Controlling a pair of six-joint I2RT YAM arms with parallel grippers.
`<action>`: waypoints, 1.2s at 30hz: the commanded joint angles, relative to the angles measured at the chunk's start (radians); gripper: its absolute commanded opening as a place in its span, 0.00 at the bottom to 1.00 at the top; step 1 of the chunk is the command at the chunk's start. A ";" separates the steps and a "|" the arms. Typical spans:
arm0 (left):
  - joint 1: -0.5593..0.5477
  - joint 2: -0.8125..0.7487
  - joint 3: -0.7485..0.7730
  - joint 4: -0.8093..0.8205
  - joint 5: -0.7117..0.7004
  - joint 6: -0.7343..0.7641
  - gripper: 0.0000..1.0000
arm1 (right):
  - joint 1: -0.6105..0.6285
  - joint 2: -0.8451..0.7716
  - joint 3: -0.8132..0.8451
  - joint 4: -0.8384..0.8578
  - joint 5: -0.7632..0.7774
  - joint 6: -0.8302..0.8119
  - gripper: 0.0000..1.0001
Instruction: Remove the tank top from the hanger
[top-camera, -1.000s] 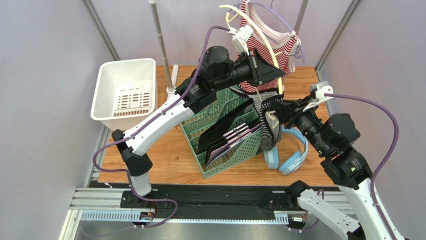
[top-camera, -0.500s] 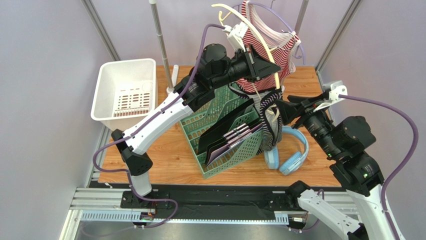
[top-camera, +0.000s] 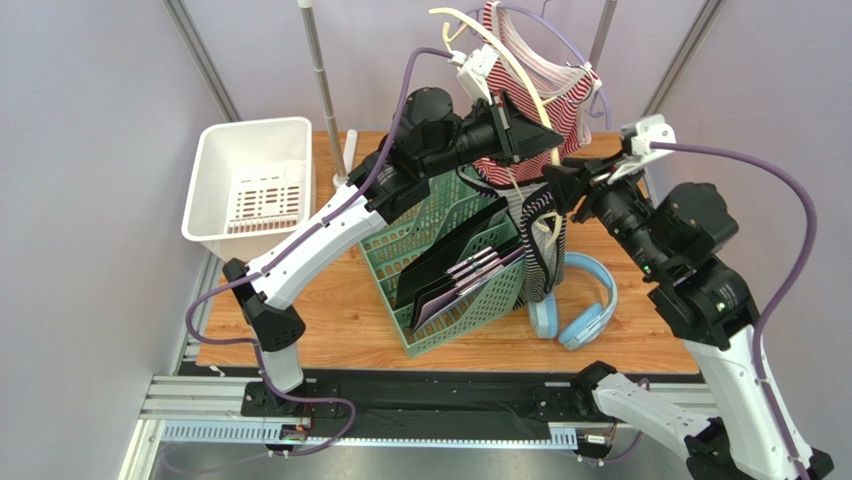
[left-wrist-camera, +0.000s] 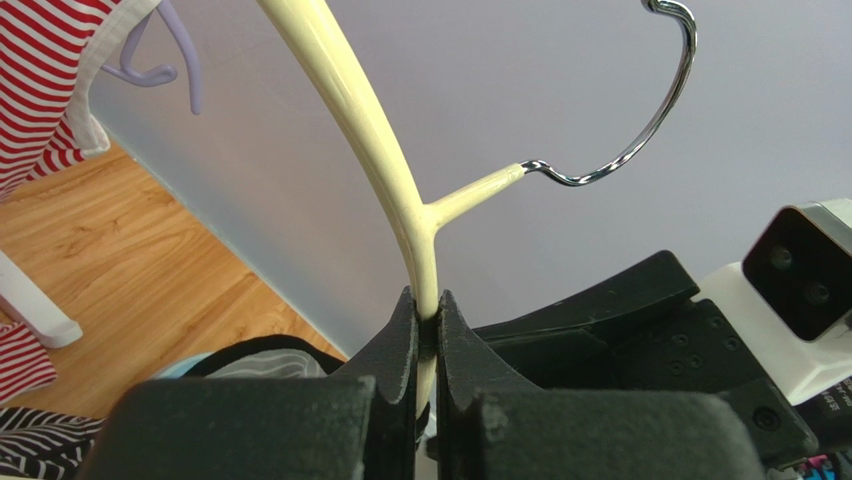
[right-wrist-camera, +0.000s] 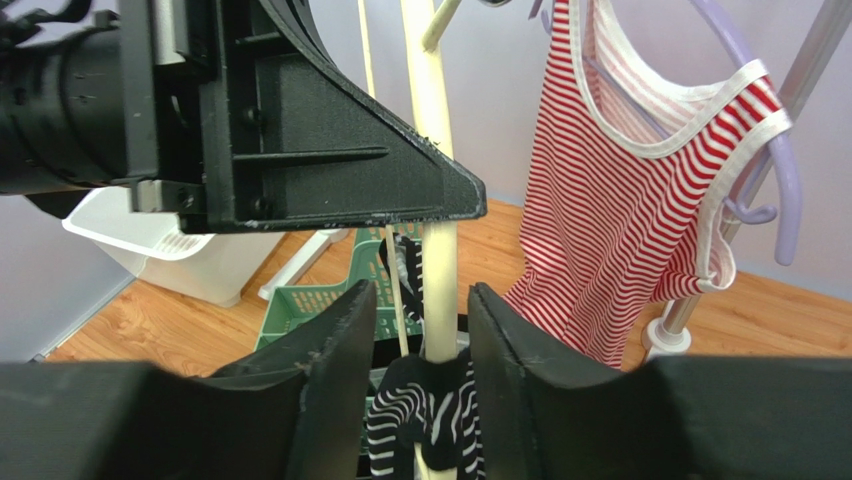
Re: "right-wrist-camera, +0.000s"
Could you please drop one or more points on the purple plastic hanger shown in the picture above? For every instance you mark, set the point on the purple plastic hanger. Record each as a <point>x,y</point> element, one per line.
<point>765,146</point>

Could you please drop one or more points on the cream wooden hanger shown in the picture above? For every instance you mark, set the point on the cream wooden hanger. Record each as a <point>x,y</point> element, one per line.
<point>436,282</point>

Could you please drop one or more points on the red white striped tank top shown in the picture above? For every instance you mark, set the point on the red white striped tank top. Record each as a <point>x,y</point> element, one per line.
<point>628,176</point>

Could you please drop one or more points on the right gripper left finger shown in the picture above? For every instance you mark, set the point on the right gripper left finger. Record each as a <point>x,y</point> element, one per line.
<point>291,410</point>

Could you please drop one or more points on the left white rack foot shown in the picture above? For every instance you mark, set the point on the left white rack foot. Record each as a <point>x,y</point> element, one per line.
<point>302,260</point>

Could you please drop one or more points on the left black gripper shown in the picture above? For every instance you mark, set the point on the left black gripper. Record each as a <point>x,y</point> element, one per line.
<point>94,99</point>

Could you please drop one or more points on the white plastic basket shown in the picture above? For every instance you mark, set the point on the white plastic basket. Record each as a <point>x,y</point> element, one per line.
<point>212,268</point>

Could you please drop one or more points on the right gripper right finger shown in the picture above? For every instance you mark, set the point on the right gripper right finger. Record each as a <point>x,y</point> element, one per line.
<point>549,412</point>

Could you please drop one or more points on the black white striped tank top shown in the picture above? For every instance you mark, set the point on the black white striped tank top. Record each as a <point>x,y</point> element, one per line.
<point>433,405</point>

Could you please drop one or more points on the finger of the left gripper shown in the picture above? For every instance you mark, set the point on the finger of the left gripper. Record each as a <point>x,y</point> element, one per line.
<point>290,143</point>

